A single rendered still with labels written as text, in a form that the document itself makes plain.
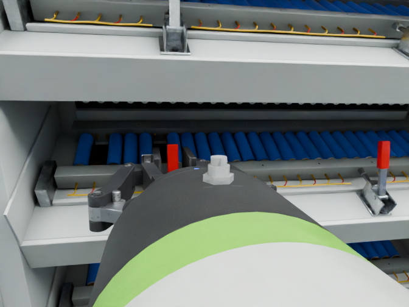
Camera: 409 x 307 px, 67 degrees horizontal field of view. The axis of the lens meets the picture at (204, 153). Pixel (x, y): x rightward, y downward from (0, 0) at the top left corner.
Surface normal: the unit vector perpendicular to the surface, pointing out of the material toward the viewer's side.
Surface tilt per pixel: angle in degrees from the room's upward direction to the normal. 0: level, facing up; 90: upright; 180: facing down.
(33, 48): 20
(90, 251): 110
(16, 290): 90
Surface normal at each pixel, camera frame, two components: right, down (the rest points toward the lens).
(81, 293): 0.10, -0.76
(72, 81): 0.15, 0.65
